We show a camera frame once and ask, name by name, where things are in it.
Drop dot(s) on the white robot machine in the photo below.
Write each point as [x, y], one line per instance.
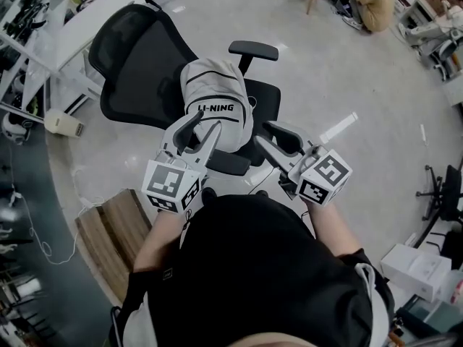
[430, 31]

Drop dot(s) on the beige power strip box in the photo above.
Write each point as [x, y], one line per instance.
[63, 123]

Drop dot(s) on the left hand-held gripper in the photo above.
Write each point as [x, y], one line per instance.
[169, 183]

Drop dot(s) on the black mesh office chair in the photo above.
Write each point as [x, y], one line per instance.
[137, 71]

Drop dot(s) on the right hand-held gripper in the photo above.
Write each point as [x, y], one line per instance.
[325, 179]

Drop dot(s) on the white backpack bag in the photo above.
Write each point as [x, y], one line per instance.
[217, 99]

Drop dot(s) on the wooden box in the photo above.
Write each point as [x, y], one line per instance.
[112, 237]

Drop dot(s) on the person's black shoe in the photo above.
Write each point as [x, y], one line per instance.
[261, 193]
[208, 194]

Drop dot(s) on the white round robot head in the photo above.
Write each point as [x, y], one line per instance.
[12, 128]

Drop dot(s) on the small white stick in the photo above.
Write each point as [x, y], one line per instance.
[424, 134]

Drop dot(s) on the person's black shirt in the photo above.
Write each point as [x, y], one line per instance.
[253, 273]

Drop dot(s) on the person's left forearm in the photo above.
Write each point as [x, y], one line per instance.
[159, 237]

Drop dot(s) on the person's right forearm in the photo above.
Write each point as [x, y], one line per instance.
[331, 226]

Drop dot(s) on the white cardboard box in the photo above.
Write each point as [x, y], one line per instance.
[412, 269]

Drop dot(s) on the white desk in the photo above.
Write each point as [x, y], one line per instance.
[90, 31]

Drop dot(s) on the black chair with star base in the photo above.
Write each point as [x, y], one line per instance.
[448, 201]

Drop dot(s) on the white metal shelf rack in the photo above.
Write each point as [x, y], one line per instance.
[21, 31]

